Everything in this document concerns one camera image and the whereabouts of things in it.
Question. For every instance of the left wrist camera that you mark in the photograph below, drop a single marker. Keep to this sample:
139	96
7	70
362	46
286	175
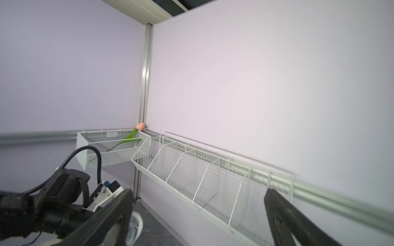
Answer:
109	192

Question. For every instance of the artificial pink tulip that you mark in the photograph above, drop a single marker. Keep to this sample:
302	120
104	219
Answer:
130	137

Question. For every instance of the white wire shelf basket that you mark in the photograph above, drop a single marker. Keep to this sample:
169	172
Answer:
230	193

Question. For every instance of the white mesh box basket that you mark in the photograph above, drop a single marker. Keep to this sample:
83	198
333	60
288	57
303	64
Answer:
104	140

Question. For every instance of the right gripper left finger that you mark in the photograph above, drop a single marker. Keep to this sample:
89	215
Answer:
107	227

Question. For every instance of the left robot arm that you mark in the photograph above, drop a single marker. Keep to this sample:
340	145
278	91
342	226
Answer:
61	197

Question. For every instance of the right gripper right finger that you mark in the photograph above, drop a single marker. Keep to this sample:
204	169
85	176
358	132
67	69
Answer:
287	223

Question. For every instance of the clear round pouch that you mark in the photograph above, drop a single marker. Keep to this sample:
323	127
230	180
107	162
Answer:
135	229

